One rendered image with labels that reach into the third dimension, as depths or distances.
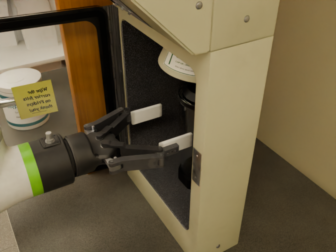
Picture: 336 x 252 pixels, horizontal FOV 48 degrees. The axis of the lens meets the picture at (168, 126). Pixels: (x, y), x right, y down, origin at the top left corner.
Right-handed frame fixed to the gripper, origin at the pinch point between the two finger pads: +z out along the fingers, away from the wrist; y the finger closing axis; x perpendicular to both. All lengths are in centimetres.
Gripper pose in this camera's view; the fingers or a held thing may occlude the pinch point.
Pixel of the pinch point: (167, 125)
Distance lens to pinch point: 74.7
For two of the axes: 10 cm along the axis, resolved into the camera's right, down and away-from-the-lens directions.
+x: -0.1, 8.2, 5.7
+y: -5.0, -5.0, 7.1
